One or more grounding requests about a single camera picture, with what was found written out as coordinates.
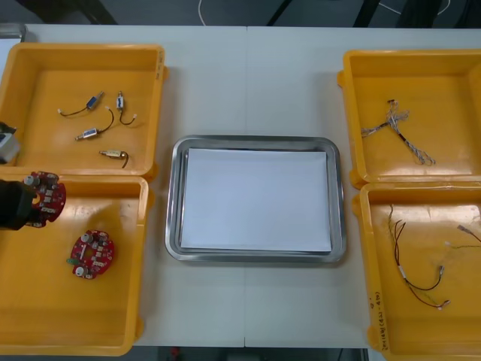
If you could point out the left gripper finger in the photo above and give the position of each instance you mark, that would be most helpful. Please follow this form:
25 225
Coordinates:
34 222

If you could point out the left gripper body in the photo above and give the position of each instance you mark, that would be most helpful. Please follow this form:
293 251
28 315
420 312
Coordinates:
11 205

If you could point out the round red circuit board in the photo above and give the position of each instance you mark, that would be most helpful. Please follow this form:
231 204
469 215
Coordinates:
99 252
50 195

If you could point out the red black green-yellow harness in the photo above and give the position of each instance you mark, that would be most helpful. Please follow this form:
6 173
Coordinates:
460 227
402 272

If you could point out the yellow-orange plastic bin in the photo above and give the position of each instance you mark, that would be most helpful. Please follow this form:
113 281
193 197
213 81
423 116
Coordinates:
443 158
413 331
56 319
45 158

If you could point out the solenoid with white label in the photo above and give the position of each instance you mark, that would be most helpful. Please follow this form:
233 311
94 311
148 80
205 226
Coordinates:
112 153

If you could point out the solenoid with blue label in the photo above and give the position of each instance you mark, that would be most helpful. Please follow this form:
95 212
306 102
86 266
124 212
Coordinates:
91 101
120 101
90 132

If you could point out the steel tray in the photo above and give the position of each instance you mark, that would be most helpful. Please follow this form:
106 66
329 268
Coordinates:
172 210

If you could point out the grey box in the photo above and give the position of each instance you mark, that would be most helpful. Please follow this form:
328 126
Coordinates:
11 32

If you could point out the white sheet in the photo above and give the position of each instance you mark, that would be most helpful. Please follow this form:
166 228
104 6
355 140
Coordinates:
255 199

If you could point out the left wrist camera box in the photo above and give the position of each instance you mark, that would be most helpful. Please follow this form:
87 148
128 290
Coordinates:
7 148

